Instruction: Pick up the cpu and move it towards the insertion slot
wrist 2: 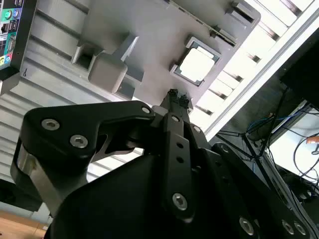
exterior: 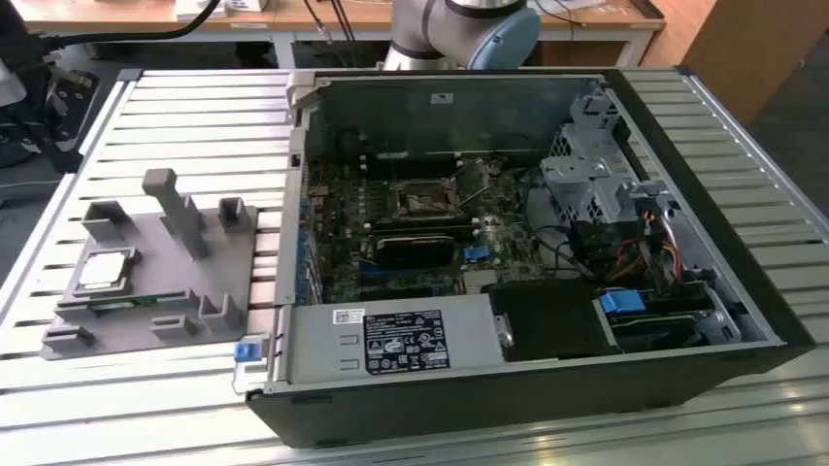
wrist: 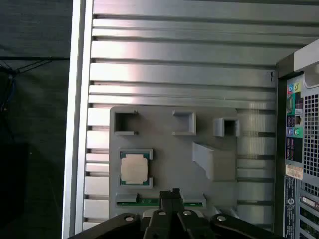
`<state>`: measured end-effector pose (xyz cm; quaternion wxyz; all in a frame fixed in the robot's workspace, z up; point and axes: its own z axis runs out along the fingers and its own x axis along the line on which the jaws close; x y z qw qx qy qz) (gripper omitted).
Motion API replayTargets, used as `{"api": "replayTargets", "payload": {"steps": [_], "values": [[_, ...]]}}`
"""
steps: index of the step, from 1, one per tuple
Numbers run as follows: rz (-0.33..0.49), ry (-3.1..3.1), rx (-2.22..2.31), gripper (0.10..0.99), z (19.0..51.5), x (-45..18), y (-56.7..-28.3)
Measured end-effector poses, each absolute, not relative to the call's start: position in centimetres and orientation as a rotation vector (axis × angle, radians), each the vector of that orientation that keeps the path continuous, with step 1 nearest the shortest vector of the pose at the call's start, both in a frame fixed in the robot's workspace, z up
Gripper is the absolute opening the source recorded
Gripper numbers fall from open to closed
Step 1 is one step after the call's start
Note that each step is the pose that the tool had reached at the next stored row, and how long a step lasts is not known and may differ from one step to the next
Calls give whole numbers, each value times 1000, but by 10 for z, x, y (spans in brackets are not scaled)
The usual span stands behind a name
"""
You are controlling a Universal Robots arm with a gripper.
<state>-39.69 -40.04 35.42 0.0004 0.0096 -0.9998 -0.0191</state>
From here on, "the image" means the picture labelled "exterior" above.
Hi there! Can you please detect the CPU with silver top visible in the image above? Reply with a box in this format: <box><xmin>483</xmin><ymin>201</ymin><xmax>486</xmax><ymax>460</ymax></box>
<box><xmin>75</xmin><ymin>250</ymin><xmax>131</xmax><ymax>290</ymax></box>

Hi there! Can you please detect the black RAM slot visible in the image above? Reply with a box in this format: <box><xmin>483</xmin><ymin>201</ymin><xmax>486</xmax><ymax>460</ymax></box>
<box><xmin>366</xmin><ymin>165</ymin><xmax>458</xmax><ymax>180</ymax></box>
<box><xmin>371</xmin><ymin>218</ymin><xmax>471</xmax><ymax>229</ymax></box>
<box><xmin>363</xmin><ymin>155</ymin><xmax>458</xmax><ymax>169</ymax></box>
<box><xmin>371</xmin><ymin>226</ymin><xmax>473</xmax><ymax>238</ymax></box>

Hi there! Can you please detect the CPU socket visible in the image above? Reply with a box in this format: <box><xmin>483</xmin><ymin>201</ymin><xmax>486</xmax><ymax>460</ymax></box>
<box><xmin>393</xmin><ymin>178</ymin><xmax>465</xmax><ymax>220</ymax></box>

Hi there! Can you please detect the white box on desk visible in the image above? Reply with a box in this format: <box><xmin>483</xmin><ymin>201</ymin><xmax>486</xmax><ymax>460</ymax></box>
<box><xmin>174</xmin><ymin>0</ymin><xmax>228</xmax><ymax>21</ymax></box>

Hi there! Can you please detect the grey plastic parts rack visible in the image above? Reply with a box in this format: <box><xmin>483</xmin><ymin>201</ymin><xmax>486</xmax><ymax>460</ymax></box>
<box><xmin>39</xmin><ymin>168</ymin><xmax>260</xmax><ymax>361</ymax></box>

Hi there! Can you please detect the green RAM stick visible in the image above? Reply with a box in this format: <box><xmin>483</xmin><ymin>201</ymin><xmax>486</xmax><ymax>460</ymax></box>
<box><xmin>87</xmin><ymin>293</ymin><xmax>163</xmax><ymax>309</ymax></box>

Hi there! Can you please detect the silver perforated rear panel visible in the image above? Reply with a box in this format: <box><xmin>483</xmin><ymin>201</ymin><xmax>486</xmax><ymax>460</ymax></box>
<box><xmin>274</xmin><ymin>110</ymin><xmax>311</xmax><ymax>306</ymax></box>

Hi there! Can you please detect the black graphics card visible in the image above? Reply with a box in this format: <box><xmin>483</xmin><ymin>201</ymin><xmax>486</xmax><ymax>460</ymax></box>
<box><xmin>373</xmin><ymin>234</ymin><xmax>457</xmax><ymax>270</ymax></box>

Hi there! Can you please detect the silver power supply black label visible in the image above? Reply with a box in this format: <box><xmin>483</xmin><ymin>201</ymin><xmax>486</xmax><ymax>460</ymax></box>
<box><xmin>283</xmin><ymin>292</ymin><xmax>505</xmax><ymax>385</ymax></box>

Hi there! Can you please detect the small silver heatsink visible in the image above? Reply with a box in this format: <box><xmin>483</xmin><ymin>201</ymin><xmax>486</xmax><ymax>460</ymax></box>
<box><xmin>461</xmin><ymin>270</ymin><xmax>499</xmax><ymax>296</ymax></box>

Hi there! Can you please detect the dark green motherboard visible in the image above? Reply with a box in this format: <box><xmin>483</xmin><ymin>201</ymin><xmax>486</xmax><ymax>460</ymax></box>
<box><xmin>297</xmin><ymin>153</ymin><xmax>560</xmax><ymax>305</ymax></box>

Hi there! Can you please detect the silver metal drive cage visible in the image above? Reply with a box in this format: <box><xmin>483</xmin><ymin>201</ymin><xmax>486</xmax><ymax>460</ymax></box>
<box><xmin>539</xmin><ymin>91</ymin><xmax>653</xmax><ymax>230</ymax></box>

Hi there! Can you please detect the black open PC case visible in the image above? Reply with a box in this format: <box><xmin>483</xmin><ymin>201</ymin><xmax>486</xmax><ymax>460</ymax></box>
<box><xmin>230</xmin><ymin>66</ymin><xmax>817</xmax><ymax>450</ymax></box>

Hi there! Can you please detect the black plastic shroud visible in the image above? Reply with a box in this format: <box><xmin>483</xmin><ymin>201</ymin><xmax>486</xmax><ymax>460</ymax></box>
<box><xmin>483</xmin><ymin>280</ymin><xmax>618</xmax><ymax>363</ymax></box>

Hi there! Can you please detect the blue disk carrier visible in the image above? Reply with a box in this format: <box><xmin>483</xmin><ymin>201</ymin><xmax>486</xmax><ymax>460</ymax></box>
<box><xmin>597</xmin><ymin>287</ymin><xmax>648</xmax><ymax>317</ymax></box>

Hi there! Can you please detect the brown wooden cabinet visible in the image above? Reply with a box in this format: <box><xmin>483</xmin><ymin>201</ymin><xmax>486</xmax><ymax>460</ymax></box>
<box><xmin>640</xmin><ymin>0</ymin><xmax>829</xmax><ymax>125</ymax></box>

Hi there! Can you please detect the thick black cable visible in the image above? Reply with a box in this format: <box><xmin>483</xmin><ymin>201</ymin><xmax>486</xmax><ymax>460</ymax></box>
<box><xmin>24</xmin><ymin>0</ymin><xmax>226</xmax><ymax>50</ymax></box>

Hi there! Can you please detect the thin black hanging cable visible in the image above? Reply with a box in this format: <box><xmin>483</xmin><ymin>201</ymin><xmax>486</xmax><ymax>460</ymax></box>
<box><xmin>302</xmin><ymin>0</ymin><xmax>333</xmax><ymax>46</ymax></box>
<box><xmin>330</xmin><ymin>0</ymin><xmax>357</xmax><ymax>45</ymax></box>

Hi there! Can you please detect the metal socket cover frame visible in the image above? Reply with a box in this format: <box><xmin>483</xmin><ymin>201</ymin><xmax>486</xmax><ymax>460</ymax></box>
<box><xmin>453</xmin><ymin>157</ymin><xmax>501</xmax><ymax>196</ymax></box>

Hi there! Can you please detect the black wire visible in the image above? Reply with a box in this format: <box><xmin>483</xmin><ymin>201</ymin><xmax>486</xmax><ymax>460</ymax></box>
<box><xmin>534</xmin><ymin>223</ymin><xmax>614</xmax><ymax>283</ymax></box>

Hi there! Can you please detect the yellow and red wire bundle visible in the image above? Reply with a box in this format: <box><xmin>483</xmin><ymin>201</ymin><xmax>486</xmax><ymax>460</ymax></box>
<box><xmin>608</xmin><ymin>236</ymin><xmax>685</xmax><ymax>288</ymax></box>

